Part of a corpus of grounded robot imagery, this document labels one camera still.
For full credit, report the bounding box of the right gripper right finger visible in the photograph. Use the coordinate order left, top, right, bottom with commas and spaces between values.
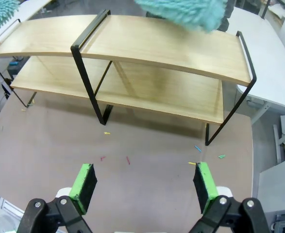
190, 162, 272, 233

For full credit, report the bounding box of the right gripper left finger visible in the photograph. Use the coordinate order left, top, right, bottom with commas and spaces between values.
17, 163, 99, 233

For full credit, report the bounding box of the white cabinet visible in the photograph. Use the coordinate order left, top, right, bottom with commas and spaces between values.
257, 159, 285, 213

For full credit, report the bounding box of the dark box with blue item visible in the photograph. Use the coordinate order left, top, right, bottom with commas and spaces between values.
6, 60, 24, 76

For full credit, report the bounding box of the two-tier wooden shelf unit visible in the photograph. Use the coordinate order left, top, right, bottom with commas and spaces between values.
0, 9, 114, 126
79, 15, 258, 147

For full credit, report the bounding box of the grey metal post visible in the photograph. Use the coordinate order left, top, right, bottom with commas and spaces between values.
273, 124, 283, 164

